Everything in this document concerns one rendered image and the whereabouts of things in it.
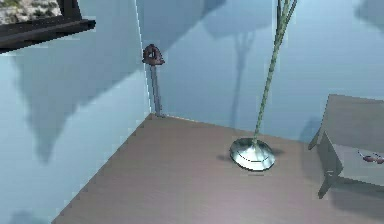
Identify red small object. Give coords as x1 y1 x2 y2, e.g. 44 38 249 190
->
358 151 384 165

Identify black framed window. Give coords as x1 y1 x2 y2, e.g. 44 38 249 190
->
0 0 97 54

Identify brown-headed grey stick tool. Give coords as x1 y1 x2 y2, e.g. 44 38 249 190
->
142 43 166 118

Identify green floor lamp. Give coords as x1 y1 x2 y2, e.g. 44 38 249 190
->
229 0 299 172

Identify grey wooden table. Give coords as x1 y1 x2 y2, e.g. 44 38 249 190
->
307 93 384 200

